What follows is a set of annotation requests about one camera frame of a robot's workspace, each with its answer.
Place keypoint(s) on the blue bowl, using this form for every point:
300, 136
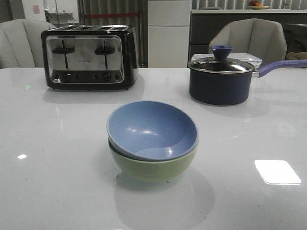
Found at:
151, 131

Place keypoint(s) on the green bowl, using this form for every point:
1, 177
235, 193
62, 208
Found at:
153, 171

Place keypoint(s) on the dark blue saucepan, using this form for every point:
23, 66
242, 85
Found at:
219, 89

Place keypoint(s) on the glass pot lid blue knob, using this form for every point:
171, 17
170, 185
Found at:
220, 62

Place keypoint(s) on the white refrigerator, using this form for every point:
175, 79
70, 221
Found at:
168, 33

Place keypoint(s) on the black and silver toaster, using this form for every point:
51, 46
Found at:
90, 57

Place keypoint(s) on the dark kitchen counter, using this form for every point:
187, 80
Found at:
206, 24

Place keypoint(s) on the clear plastic container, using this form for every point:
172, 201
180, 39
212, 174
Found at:
255, 61

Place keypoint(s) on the beige chair right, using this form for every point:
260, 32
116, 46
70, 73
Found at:
254, 36

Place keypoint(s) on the beige chair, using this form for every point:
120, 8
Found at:
20, 43
254, 36

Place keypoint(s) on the fruit plate on counter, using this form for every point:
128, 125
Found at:
256, 5

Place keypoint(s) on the beige chair left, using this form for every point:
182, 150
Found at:
20, 43

